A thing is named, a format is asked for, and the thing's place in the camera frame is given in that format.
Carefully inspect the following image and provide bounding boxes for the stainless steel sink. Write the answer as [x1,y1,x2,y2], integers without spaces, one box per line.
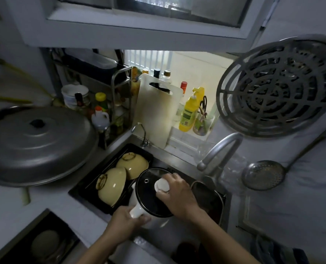
[68,135,233,264]

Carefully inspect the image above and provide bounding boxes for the person's left forearm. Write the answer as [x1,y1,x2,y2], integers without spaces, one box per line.
[76,231,126,264]

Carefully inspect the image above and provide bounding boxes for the bottle with yellow cap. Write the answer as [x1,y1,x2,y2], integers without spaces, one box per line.
[95,92,109,112]

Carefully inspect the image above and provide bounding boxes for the metal skimmer ladle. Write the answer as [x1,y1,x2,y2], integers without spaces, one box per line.
[241,134,326,192]

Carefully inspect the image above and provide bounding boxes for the black dish drainer tray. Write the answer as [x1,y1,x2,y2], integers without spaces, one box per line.
[77,143,154,215]

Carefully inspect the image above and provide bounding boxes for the yellow dish soap bottle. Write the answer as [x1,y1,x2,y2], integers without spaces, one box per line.
[178,86,205,132]

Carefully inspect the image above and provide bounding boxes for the clear utensil holder cup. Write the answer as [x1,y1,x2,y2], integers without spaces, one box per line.
[192,111,216,137]

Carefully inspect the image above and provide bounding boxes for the large curved metal faucet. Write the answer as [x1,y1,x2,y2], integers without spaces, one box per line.
[197,132,244,180]

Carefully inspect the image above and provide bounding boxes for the yellow squeeze bottle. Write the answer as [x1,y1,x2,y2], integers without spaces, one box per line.
[130,67,142,105]

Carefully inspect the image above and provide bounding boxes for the glass lid with white knob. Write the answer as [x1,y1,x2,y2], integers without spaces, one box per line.
[135,168,180,218]

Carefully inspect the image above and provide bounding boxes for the round metal steamer rack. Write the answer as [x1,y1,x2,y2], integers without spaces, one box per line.
[215,35,326,138]

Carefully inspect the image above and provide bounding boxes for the dark blue cloth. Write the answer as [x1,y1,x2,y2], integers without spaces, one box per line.
[250,236,310,264]

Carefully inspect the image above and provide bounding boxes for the yellow ceramic bowl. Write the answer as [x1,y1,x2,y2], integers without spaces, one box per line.
[116,152,150,181]
[96,167,128,207]

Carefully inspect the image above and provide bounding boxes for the person's left hand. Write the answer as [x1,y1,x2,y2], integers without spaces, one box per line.
[106,205,152,244]

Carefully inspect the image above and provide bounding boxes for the small chrome faucet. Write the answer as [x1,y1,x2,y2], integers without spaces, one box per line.
[131,122,153,149]

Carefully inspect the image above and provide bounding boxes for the metal kitchen storage rack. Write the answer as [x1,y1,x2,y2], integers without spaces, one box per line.
[50,48,134,150]

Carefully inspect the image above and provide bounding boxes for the person's right hand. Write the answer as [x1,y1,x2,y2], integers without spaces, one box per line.
[155,173,205,222]

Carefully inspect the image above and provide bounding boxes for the white window frame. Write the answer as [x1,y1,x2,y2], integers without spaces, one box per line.
[45,0,277,40]

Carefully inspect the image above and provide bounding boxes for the clear bottle with gold cap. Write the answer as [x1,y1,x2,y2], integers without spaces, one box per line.
[161,70,172,92]

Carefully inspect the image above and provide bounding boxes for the dark bottle with black cap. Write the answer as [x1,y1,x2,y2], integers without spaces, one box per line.
[151,68,161,89]

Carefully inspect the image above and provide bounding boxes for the white jug with orange cap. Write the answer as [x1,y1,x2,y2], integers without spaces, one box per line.
[91,106,111,133]

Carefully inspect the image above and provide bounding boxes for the white plastic cutting board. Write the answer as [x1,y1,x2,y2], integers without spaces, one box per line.
[132,73,184,149]

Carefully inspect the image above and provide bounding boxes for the white electric cooking pot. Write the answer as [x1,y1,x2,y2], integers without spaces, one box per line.
[128,168,180,229]

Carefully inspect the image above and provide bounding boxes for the black handled scissors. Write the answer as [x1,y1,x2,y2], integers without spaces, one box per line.
[199,95,208,118]

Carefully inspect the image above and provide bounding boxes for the clear bottle with red cap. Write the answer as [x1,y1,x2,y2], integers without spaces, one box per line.
[176,81,188,122]

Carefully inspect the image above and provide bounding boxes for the person's right forearm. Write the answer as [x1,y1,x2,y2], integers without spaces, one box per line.
[180,210,261,264]

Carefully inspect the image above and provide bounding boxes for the metal pot in sink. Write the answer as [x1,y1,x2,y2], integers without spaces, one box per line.
[190,180,226,226]

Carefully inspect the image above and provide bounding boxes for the large metal wok lid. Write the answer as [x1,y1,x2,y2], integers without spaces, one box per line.
[0,107,99,188]

